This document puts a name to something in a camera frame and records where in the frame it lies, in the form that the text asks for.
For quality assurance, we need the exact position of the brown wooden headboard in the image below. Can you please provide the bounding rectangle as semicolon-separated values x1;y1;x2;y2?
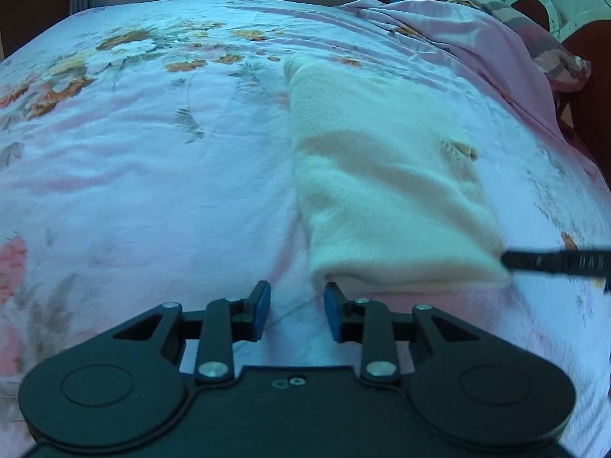
505;0;611;175

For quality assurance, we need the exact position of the grey striped pillow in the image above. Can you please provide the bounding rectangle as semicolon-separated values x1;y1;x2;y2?
446;0;592;92

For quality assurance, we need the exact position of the cream knit sweater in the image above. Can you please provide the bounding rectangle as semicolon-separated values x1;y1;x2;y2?
283;52;512;297

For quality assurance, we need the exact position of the pink blanket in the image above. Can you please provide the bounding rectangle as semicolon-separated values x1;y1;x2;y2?
341;0;598;165

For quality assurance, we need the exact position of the brown wooden door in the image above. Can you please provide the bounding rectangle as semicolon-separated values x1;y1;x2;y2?
0;0;73;60

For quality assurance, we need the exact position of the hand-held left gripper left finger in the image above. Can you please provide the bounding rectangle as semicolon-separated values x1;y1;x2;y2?
112;281;272;384

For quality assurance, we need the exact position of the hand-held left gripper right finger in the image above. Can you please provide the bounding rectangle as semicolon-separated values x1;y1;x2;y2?
323;282;481;385

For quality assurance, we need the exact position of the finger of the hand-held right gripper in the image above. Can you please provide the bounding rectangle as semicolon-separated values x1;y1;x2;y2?
501;247;611;279

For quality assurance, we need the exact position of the floral bed sheet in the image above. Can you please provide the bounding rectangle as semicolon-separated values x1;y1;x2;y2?
0;0;611;458

